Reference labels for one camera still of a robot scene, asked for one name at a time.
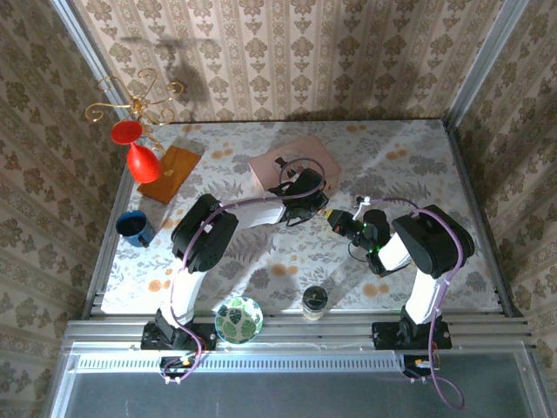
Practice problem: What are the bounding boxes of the pink box with couple print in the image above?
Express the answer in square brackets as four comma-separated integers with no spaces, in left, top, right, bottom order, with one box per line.
[248,134,341,192]

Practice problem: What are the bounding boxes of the floral tablecloth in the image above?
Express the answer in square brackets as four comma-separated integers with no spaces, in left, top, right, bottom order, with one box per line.
[100,119,501,314]

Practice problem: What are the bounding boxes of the glass jar with black lid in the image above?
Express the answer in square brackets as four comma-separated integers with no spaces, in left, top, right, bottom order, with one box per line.
[301,286,330,322]

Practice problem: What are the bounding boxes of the leaf pattern bowl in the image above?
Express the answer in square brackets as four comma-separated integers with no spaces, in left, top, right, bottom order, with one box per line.
[214,295,265,345]

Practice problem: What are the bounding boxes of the brown wooden board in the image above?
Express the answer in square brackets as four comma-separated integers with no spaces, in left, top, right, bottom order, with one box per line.
[137,145,204,206]

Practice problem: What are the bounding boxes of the black right connector box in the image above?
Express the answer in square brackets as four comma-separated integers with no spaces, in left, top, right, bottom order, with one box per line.
[400,354,439,380]

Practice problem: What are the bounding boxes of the black connector box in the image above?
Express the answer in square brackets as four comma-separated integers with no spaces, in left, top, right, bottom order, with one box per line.
[400,354,439,380]
[158,354,197,380]

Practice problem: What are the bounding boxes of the red plastic goblet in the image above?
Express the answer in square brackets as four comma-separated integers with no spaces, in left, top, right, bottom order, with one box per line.
[110,120,164,185]

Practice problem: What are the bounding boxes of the blue enamel mug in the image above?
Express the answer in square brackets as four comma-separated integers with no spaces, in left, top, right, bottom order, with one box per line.
[115,210,157,249]

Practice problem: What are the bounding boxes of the grey metal panel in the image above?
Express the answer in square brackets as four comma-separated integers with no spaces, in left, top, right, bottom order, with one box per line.
[47,369,549,418]

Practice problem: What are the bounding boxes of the black left connector box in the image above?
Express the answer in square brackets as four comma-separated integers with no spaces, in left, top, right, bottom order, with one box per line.
[158,354,197,380]

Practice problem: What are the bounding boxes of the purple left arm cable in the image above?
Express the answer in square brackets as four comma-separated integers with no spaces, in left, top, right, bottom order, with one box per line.
[158,157,327,385]

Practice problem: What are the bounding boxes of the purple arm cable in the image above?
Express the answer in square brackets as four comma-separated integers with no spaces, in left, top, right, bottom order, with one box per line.
[369,196,466,410]
[158,157,327,385]

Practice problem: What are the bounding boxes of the aluminium side rail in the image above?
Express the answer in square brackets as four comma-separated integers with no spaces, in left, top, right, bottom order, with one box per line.
[81,165,134,319]
[442,119,526,318]

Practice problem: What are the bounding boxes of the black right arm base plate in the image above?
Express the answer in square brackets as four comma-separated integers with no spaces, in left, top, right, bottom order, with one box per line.
[372,320,453,352]

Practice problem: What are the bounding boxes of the aluminium table rail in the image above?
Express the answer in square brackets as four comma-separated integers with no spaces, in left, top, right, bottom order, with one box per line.
[60,311,539,349]

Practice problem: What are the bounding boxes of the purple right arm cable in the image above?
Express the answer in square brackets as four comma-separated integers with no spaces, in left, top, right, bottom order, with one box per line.
[369,196,466,410]

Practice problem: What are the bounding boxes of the slotted metal cable duct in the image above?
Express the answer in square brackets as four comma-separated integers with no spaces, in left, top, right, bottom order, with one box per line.
[76,353,404,372]

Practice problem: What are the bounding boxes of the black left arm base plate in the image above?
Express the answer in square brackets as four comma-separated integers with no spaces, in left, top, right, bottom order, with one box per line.
[139,320,218,352]

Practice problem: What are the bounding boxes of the gold wire stand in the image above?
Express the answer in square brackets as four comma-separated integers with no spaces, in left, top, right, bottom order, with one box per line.
[84,67,186,156]

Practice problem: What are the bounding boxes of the aluminium frame post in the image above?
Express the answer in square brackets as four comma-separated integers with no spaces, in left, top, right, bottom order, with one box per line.
[48,0,131,166]
[442,0,535,130]

